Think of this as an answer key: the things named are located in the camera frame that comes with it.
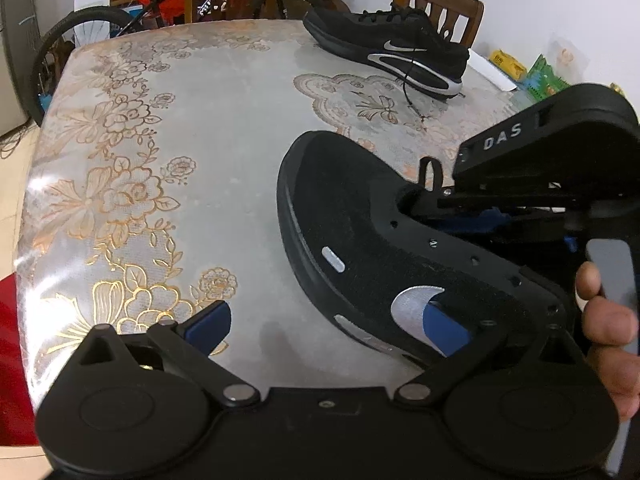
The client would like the person's right hand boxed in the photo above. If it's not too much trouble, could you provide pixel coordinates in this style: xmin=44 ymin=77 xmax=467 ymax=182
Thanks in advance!
xmin=575 ymin=261 xmax=640 ymax=422

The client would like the red wooden chair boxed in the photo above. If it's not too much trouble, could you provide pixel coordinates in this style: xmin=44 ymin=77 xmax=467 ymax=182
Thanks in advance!
xmin=0 ymin=274 xmax=38 ymax=446

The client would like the floral lace tablecloth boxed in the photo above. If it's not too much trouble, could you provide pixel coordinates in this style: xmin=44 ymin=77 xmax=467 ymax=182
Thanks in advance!
xmin=16 ymin=21 xmax=528 ymax=403

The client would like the brown wooden chair right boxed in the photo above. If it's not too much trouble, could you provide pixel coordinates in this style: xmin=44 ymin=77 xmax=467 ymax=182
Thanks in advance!
xmin=392 ymin=0 xmax=485 ymax=48

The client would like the yellow packet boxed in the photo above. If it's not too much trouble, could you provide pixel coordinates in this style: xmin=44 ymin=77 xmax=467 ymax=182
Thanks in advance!
xmin=489 ymin=50 xmax=527 ymax=81

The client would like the black sneaker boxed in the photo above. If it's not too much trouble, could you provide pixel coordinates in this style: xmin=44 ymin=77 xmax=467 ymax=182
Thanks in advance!
xmin=303 ymin=6 xmax=469 ymax=99
xmin=277 ymin=131 xmax=579 ymax=367

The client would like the green snack packet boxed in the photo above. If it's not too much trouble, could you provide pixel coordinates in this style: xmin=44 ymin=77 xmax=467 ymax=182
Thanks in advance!
xmin=523 ymin=54 xmax=570 ymax=102

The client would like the silver refrigerator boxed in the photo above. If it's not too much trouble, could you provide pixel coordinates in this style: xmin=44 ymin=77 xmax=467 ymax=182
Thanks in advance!
xmin=1 ymin=0 xmax=40 ymax=136

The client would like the black bicycle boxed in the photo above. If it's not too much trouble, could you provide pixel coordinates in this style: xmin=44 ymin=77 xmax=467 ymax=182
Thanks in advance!
xmin=25 ymin=0 xmax=345 ymax=125

